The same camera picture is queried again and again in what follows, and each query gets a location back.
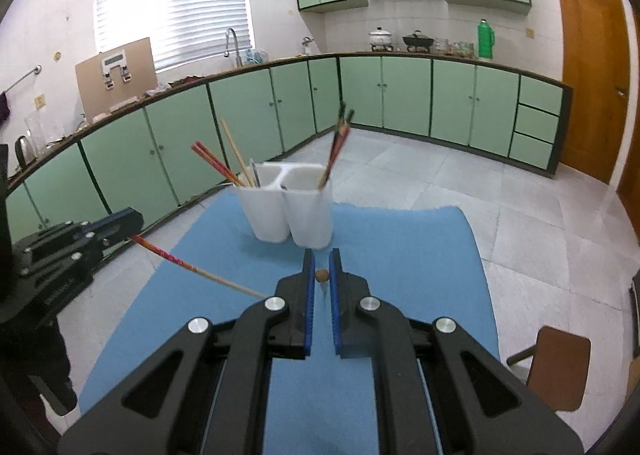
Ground green base cabinet run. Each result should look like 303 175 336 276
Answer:
5 55 346 241

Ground metal kettle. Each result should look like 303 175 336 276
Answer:
14 135 38 168

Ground brown cardboard board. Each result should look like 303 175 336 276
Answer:
75 38 158 120

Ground metal towel rail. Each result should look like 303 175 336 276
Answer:
0 64 43 93

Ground clear glass pitcher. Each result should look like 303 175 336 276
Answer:
25 110 63 146

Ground white cooking pot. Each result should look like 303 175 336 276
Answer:
368 26 393 52

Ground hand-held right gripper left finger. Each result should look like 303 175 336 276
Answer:
57 249 317 455

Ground blue mat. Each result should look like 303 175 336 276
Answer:
79 190 501 455

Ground green base cabinet with drawers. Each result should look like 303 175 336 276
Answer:
337 52 573 179

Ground plain wooden chopstick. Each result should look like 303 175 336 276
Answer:
220 118 256 187
315 269 331 308

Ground white two-compartment utensil holder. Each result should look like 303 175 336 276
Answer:
235 162 335 250

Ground green thermos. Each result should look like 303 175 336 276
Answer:
477 19 496 59

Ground person's left forearm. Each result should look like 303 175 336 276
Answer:
0 317 78 418

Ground metal kitchen faucet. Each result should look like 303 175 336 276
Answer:
223 28 243 68

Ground wooden door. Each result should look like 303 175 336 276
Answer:
552 0 632 186

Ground black wok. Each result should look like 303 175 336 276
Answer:
402 31 435 53

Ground white window blind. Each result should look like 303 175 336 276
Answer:
95 0 253 72

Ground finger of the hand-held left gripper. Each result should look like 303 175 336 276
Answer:
20 218 144 296
12 208 143 261

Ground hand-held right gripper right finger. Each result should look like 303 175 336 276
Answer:
328 248 586 455

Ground brown wooden chair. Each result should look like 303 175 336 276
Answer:
506 326 592 413

